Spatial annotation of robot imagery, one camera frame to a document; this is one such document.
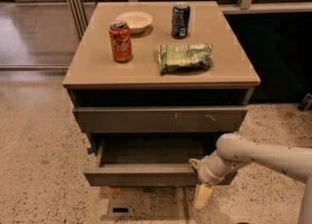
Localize grey drawer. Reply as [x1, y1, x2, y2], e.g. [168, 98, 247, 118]
[83, 136, 238, 188]
[73, 106, 248, 133]

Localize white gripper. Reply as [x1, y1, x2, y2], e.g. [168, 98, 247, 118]
[188, 151, 243, 209]

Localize white paper bowl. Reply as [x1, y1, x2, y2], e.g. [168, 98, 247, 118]
[116, 11, 153, 34]

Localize blue tape piece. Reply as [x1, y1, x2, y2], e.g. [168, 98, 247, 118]
[87, 147, 94, 155]

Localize green chip bag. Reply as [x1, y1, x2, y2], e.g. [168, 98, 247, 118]
[158, 43, 213, 74]

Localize grey drawer cabinet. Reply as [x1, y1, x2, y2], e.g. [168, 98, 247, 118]
[62, 1, 261, 188]

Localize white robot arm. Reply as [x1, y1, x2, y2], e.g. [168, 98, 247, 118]
[189, 133, 312, 224]

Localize blue soda can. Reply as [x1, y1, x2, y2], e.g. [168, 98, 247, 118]
[172, 2, 190, 39]

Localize grey top drawer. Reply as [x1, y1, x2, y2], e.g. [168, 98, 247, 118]
[73, 106, 248, 133]

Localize red cola can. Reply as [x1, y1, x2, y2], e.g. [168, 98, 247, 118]
[109, 20, 133, 62]

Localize dark object at wall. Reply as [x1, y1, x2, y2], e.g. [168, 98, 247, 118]
[297, 93, 312, 111]

